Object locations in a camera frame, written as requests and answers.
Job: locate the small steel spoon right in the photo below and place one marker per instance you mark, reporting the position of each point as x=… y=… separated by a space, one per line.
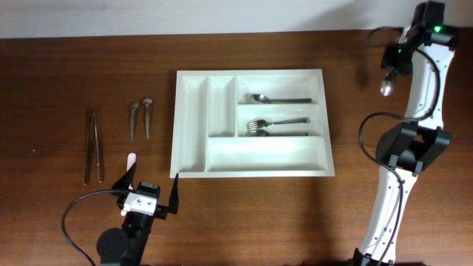
x=147 y=102

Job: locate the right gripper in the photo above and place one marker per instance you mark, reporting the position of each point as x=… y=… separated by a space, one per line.
x=389 y=60

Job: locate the white plastic cutlery tray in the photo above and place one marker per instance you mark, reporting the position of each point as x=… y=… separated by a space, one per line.
x=213 y=107

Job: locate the steel fork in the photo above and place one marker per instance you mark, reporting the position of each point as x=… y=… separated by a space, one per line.
x=264 y=133
x=261 y=123

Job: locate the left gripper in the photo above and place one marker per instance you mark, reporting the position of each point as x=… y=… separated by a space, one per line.
x=162 y=210

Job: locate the small steel spoon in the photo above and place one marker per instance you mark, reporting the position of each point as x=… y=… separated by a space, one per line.
x=147 y=102
x=133 y=111

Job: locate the steel kitchen tongs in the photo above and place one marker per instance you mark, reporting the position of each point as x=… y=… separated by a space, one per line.
x=93 y=144

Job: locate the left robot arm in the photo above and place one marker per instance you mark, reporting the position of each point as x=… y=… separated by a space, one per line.
x=125 y=245

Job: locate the steel tablespoon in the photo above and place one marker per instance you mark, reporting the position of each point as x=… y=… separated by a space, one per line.
x=262 y=99
x=388 y=84

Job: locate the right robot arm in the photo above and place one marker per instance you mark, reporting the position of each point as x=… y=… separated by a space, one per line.
x=424 y=50

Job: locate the small steel spoon left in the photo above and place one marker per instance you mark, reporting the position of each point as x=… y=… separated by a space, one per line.
x=133 y=111

